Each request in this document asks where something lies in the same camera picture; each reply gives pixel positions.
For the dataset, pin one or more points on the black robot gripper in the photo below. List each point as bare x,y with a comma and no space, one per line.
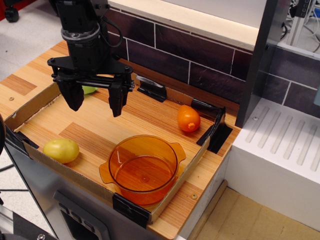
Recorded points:
90,63

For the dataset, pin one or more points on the yellow toy potato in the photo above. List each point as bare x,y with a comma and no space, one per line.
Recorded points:
63,150

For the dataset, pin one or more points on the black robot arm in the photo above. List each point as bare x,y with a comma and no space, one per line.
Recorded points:
76,13

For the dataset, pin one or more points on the cardboard fence with black tape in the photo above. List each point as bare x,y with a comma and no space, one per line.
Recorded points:
32,104

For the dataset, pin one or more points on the orange transparent plastic pot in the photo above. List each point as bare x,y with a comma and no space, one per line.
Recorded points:
144,168

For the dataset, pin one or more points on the green toy pear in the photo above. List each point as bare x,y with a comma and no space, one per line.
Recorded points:
89,89

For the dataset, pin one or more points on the orange toy carrot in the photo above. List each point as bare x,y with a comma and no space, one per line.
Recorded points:
188,119

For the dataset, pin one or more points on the black caster wheel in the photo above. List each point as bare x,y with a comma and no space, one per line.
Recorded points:
11,14

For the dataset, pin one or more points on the silver toy oven front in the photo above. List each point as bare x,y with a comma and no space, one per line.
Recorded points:
74,214

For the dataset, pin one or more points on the white toy sink drainboard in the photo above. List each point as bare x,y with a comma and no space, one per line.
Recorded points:
275,161

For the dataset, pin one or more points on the dark grey vertical post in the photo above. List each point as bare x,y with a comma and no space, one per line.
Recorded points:
269,35

